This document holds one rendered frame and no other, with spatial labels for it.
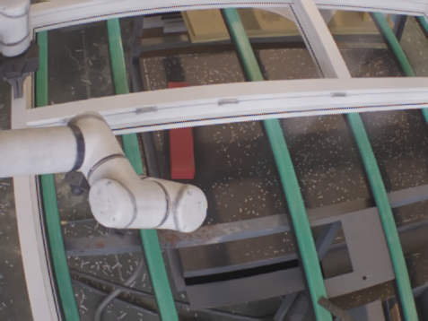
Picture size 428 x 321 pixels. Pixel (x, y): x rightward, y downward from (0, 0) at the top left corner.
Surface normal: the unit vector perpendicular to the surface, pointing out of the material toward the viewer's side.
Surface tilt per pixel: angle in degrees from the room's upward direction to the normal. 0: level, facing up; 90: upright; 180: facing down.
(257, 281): 0
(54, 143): 37
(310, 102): 90
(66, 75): 0
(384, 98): 90
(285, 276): 0
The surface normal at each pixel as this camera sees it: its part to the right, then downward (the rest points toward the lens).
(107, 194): -0.52, -0.11
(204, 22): 0.10, -0.58
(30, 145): 0.64, -0.27
